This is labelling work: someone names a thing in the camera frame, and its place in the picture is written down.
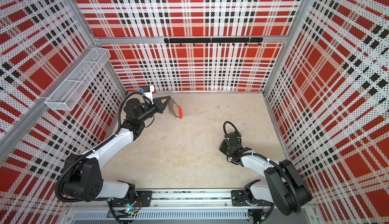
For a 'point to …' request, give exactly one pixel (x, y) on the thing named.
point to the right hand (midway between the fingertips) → (221, 147)
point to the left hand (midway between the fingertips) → (170, 99)
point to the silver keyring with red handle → (170, 105)
